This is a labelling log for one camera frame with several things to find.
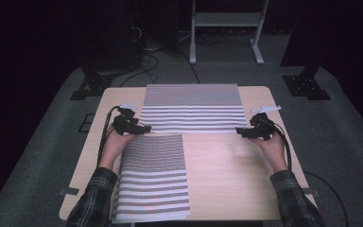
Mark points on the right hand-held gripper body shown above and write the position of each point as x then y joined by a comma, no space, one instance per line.
261,126

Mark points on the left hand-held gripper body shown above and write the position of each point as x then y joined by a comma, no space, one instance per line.
124,121

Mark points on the striped towel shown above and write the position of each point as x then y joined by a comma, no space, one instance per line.
152,179
193,108

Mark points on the person's right hand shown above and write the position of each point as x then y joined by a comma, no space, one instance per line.
272,149

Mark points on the person's left hand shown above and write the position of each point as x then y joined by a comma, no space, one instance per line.
115,146

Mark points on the floor socket panel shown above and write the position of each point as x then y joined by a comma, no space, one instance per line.
86,123

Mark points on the black stand base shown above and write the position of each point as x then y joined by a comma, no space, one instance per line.
305,85
93,83

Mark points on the grey tape tab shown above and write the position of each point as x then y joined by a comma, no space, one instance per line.
311,191
69,191

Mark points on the white metal stand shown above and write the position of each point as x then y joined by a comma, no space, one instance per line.
225,22

